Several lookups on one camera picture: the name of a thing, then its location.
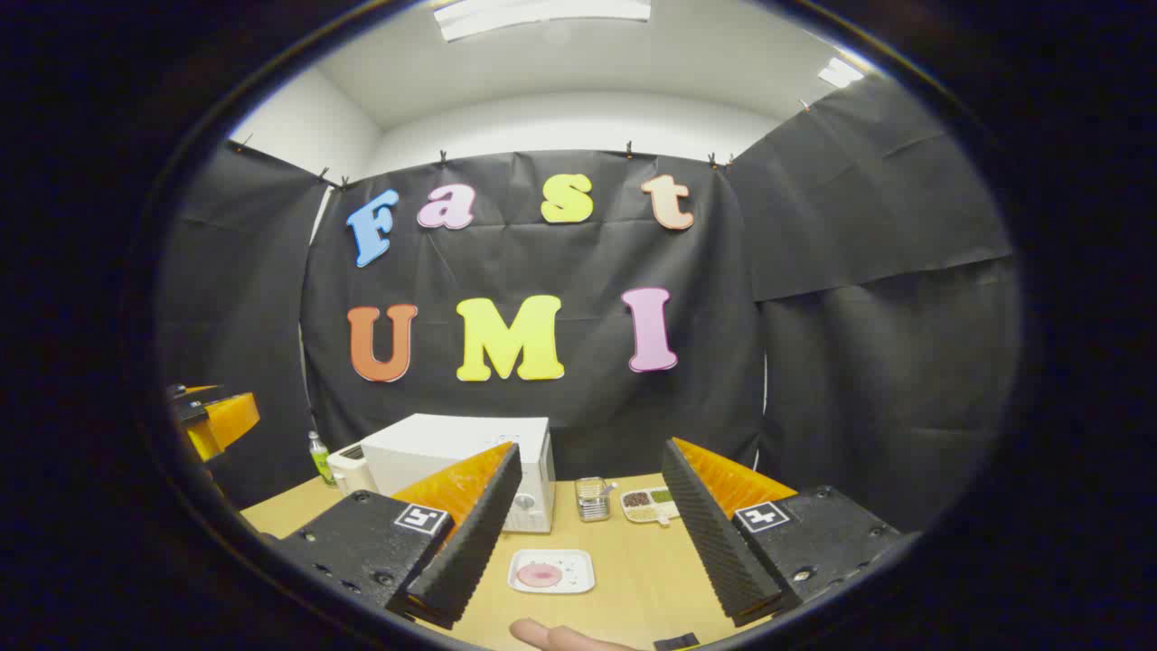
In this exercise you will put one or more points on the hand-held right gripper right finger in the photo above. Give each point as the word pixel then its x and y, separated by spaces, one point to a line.
pixel 714 542

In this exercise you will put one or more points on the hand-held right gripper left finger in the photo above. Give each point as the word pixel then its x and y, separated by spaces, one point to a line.
pixel 475 533

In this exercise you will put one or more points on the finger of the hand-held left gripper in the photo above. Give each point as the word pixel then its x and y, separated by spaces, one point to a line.
pixel 230 420

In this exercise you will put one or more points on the black backdrop cloth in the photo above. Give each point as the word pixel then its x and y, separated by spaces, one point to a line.
pixel 587 262

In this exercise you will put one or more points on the white toaster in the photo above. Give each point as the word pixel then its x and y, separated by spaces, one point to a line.
pixel 348 468

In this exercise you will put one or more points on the white divided dish of beans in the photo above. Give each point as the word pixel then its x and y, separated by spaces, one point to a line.
pixel 649 506

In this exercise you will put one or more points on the white square plate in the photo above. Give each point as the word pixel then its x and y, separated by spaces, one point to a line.
pixel 578 571

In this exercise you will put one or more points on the pink round food slice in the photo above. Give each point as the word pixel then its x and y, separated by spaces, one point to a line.
pixel 540 575

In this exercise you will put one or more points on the small ceiling light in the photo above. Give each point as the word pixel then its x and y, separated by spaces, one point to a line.
pixel 841 72

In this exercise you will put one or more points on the long ceiling light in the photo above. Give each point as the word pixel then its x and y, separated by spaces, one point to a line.
pixel 542 14

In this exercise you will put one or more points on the white microwave oven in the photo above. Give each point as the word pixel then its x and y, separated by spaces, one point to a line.
pixel 434 448

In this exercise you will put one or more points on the green drink bottle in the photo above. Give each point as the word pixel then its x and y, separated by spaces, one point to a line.
pixel 321 461

